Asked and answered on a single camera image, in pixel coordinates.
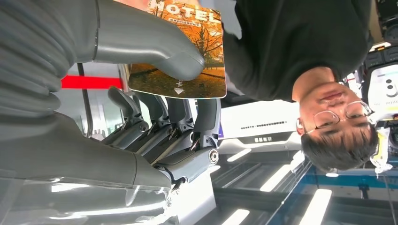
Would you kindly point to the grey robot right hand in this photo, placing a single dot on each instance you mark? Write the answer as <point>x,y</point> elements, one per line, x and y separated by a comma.
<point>93,161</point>

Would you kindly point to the red barrier belt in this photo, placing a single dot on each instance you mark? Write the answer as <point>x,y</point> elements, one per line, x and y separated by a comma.
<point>93,82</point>

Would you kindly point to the person's glasses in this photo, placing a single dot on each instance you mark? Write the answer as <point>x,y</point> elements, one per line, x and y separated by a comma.
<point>326,118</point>

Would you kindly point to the ceiling light panel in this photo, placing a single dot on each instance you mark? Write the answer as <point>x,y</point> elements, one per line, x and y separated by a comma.
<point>315,208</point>
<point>235,217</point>
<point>276,177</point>
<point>238,154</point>

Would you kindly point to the person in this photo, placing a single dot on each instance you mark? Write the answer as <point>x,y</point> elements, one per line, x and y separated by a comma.
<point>295,40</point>

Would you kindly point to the white robot with face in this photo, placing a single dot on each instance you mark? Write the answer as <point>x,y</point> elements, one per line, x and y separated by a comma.
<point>384,84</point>

